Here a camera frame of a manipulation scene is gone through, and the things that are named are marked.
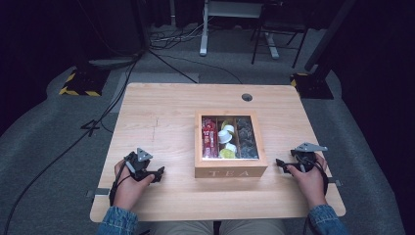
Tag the person's left leg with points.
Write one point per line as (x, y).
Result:
(179, 228)

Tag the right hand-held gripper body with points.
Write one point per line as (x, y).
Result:
(306, 158)

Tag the wooden tea box glass lid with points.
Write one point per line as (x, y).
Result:
(228, 171)

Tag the person's leg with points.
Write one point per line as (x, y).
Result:
(251, 227)
(179, 228)

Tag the grey table clamp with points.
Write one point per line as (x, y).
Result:
(335, 182)
(99, 192)

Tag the black table grommet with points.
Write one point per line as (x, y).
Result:
(247, 97)

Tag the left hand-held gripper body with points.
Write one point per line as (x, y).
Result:
(138, 164)

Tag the black slanted stand post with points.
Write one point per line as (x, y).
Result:
(329, 36)

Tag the black chair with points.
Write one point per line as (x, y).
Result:
(280, 23)

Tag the person's right leg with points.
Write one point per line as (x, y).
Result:
(251, 227)

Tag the person's right hand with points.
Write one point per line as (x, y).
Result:
(311, 186)

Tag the white desk frame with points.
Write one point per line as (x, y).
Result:
(204, 36)

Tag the black yellow striped stand base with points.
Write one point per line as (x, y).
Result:
(311, 86)
(83, 83)

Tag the person's left hand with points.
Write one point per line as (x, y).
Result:
(129, 192)

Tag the small white creamer cup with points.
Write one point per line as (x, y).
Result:
(231, 147)
(229, 128)

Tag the large white creamer cup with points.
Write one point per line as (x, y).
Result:
(224, 137)

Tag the pile of dark tea pouches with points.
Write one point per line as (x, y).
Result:
(247, 138)

